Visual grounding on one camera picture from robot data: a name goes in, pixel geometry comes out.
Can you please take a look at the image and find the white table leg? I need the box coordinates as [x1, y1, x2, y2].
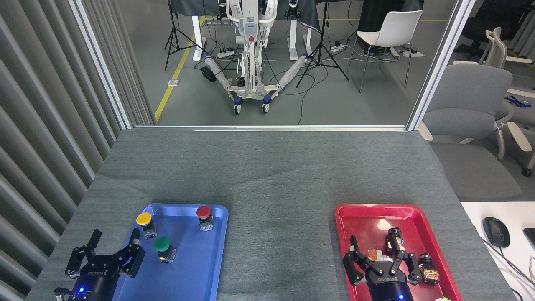
[288, 19, 312, 61]
[191, 15, 208, 61]

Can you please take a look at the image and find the black tripod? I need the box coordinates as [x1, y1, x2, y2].
[296, 0, 350, 89]
[164, 0, 205, 72]

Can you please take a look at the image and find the grey office chair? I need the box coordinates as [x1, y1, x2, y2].
[418, 64, 528, 160]

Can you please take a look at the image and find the black computer mouse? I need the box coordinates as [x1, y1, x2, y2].
[482, 217, 510, 248]

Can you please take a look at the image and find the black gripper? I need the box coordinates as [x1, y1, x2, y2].
[65, 228, 146, 301]
[342, 235, 423, 301]

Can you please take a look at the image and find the red plastic tray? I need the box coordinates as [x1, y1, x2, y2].
[335, 204, 464, 301]

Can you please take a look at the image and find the black table cloth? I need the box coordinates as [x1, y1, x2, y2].
[169, 0, 323, 34]

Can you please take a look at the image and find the white wheeled stand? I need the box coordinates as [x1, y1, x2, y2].
[204, 0, 310, 115]

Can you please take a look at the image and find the black mouse cable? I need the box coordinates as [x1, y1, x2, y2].
[481, 238, 535, 286]

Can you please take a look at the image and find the silver frame post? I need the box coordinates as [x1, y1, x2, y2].
[406, 0, 476, 131]
[69, 0, 134, 130]

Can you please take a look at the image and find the blue lanyard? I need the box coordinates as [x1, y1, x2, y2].
[504, 95, 532, 108]

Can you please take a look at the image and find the black switch with orange base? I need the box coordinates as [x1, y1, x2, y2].
[419, 253, 441, 285]

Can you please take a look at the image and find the black knob selector switch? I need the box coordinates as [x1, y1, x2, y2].
[385, 228, 404, 255]

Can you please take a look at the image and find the white desk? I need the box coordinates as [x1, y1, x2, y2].
[460, 202, 535, 301]

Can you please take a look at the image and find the green push button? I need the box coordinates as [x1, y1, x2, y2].
[154, 237, 177, 264]

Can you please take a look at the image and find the yellow push button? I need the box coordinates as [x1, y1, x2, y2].
[136, 212, 157, 240]

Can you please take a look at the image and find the white plastic chair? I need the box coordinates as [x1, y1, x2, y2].
[348, 10, 423, 93]

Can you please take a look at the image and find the red push button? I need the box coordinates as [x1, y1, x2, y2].
[196, 205, 214, 232]

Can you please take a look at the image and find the white frame office chair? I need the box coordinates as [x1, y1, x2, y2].
[453, 27, 533, 69]

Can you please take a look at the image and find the blue plastic tray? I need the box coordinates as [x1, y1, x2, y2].
[111, 204, 229, 301]

